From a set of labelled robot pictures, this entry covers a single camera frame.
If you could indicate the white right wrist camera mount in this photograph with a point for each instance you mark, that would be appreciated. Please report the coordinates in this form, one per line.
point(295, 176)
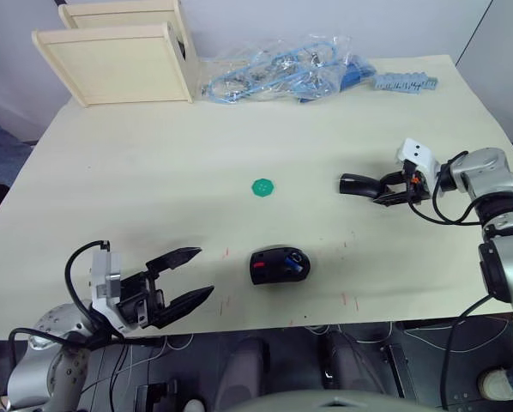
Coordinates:
point(419, 159)

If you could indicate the small beige wooden shelf box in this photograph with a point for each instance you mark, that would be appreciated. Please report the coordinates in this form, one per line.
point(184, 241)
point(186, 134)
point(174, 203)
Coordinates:
point(123, 15)

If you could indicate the grey-blue perforated plastic strip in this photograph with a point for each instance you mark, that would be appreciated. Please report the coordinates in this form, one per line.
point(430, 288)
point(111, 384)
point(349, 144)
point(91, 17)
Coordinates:
point(404, 82)

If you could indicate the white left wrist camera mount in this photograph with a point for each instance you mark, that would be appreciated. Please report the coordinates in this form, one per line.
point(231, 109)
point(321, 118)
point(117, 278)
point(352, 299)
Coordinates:
point(104, 283)

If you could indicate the white shoe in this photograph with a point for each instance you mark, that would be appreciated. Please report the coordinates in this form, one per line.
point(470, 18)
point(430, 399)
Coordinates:
point(494, 383)

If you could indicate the blue plastic box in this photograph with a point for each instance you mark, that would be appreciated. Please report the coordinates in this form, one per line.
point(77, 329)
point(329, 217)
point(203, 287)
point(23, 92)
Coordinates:
point(355, 73)

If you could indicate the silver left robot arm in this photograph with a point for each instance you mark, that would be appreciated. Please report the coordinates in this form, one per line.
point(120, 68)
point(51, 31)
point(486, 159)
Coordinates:
point(46, 369)

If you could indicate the large beige wooden shelf box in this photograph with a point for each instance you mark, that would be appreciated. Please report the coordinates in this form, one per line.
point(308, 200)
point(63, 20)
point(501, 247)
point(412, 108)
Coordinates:
point(115, 68)

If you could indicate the black mouse base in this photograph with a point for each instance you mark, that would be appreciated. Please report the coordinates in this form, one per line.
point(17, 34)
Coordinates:
point(279, 266)

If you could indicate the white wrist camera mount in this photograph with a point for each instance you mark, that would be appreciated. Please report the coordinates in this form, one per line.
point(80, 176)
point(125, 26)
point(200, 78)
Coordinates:
point(104, 283)
point(419, 159)

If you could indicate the green round plastic disc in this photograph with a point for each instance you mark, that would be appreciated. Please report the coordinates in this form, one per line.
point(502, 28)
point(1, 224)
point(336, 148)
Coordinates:
point(263, 187)

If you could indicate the clear bag with metal parts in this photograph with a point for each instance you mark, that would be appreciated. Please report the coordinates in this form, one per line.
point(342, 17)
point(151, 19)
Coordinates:
point(314, 60)

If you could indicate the grey domed robot body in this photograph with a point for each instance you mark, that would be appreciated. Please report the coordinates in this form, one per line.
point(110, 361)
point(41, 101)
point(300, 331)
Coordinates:
point(329, 404)

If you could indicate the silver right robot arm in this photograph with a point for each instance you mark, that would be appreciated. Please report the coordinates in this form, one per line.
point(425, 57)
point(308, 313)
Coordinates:
point(496, 201)

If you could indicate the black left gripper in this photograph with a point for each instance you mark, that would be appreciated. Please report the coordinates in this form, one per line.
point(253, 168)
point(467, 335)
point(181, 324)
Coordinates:
point(138, 298)

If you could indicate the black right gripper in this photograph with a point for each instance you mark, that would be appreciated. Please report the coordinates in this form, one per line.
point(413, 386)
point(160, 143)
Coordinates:
point(413, 189)

